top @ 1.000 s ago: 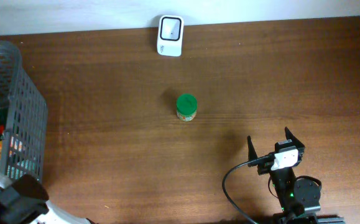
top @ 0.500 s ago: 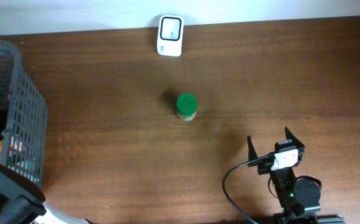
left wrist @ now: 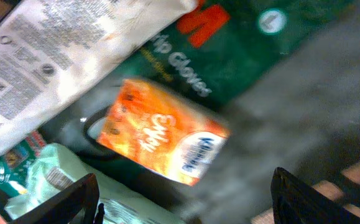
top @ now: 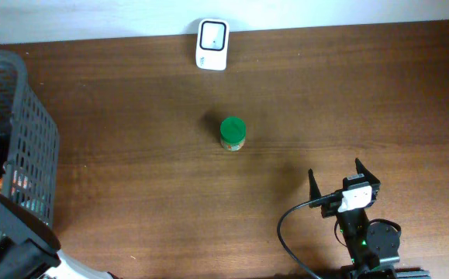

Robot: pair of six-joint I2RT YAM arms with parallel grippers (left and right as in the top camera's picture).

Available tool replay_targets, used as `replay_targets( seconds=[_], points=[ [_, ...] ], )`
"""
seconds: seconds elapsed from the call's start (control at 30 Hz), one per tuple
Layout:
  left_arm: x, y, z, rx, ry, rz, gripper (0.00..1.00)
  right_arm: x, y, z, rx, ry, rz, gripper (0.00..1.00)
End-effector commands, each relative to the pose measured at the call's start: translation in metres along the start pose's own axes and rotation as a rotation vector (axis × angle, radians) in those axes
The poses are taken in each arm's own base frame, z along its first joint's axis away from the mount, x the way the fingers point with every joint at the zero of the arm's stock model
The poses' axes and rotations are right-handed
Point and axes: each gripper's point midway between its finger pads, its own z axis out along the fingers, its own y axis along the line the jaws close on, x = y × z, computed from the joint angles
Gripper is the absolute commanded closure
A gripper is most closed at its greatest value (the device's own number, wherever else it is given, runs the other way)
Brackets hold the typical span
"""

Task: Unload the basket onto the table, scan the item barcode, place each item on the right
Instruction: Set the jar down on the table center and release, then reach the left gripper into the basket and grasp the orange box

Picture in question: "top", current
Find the green lid seasoning jar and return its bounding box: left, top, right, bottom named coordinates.
left=219, top=117, right=247, bottom=151

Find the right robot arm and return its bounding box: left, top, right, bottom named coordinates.
left=309, top=159, right=430, bottom=279

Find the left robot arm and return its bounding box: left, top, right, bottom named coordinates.
left=0, top=193, right=116, bottom=279

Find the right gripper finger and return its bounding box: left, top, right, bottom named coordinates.
left=355, top=158, right=379, bottom=184
left=308, top=169, right=322, bottom=208

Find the grey plastic basket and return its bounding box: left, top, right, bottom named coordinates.
left=0, top=50, right=60, bottom=226

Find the white barcode scanner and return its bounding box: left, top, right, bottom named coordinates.
left=195, top=19, right=230, bottom=71

